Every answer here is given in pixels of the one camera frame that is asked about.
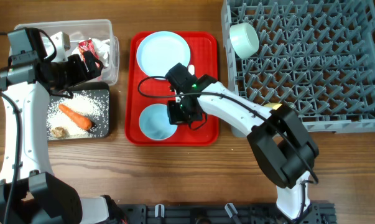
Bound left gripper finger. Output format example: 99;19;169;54
50;88;74;99
82;51;104;80

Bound red snack wrapper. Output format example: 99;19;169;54
78;39;99;64

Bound white rice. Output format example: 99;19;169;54
46;91;108;138

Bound light blue bowl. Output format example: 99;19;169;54
139;104;177;141

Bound orange carrot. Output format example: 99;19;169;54
58;104;93;131

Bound brown food scrap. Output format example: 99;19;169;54
51;127;67;139

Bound white plastic spoon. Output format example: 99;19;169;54
187;65;195;75

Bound light blue plate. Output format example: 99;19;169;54
136;31;191;77

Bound yellow plastic cup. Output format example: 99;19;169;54
264;103;282;110

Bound green bowl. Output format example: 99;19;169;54
229;22;259;59

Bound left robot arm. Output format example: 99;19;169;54
0;27;111;223

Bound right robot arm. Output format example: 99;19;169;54
165;63;319;221

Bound grey dishwasher rack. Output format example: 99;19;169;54
221;1;375;133

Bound black tray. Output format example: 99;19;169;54
45;82;111;141

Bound clear plastic bin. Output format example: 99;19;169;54
15;19;119;86

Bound red serving tray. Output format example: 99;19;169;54
124;30;220;147

